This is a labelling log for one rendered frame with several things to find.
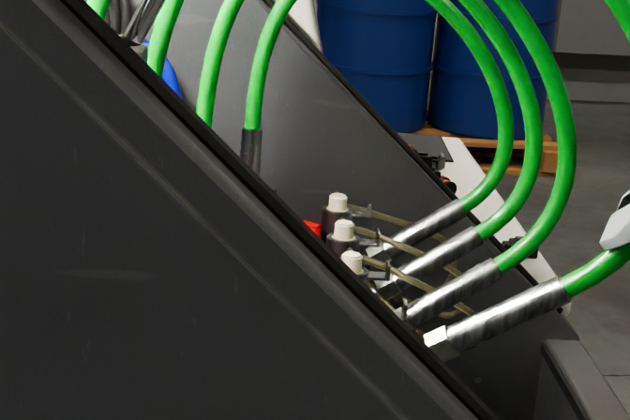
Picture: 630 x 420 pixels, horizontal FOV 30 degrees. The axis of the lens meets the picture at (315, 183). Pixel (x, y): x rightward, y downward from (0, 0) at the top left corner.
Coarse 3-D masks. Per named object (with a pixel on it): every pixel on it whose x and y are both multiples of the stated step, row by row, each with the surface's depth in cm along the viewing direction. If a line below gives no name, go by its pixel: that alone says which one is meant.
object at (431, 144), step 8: (400, 136) 183; (408, 136) 183; (416, 136) 183; (424, 136) 184; (432, 136) 184; (440, 136) 185; (416, 144) 178; (424, 144) 178; (432, 144) 179; (440, 144) 179; (432, 152) 174; (440, 152) 174; (448, 152) 175; (448, 160) 170
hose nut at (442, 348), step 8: (440, 328) 74; (424, 336) 75; (432, 336) 74; (440, 336) 74; (432, 344) 74; (440, 344) 74; (448, 344) 74; (440, 352) 74; (448, 352) 74; (456, 352) 74
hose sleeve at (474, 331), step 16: (544, 288) 72; (560, 288) 71; (496, 304) 74; (512, 304) 72; (528, 304) 72; (544, 304) 72; (560, 304) 72; (464, 320) 74; (480, 320) 73; (496, 320) 73; (512, 320) 72; (528, 320) 72; (448, 336) 74; (464, 336) 73; (480, 336) 73; (496, 336) 74
